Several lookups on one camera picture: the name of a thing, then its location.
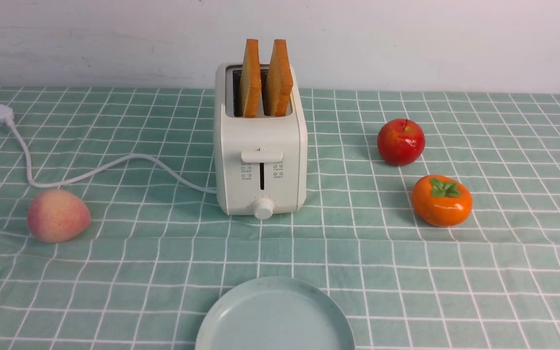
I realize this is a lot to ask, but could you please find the toast slice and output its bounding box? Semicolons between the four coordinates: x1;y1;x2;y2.
239;38;262;118
263;38;294;117

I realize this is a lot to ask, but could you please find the white two-slot toaster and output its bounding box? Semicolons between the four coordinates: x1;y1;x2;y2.
213;63;308;220

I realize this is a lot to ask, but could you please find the light green round plate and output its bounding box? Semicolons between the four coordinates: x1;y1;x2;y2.
195;277;355;350

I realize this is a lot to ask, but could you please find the pink peach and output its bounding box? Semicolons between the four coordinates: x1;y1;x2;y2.
27;189;91;244

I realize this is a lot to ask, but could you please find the green checkered tablecloth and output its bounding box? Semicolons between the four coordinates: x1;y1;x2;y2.
0;87;560;350

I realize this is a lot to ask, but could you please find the orange persimmon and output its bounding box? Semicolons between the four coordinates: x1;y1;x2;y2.
410;174;473;228

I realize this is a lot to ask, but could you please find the red apple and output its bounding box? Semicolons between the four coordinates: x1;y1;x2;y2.
376;118;426;167

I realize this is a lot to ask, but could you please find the white toaster power cable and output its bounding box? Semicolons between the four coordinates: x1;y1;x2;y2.
0;104;218;194

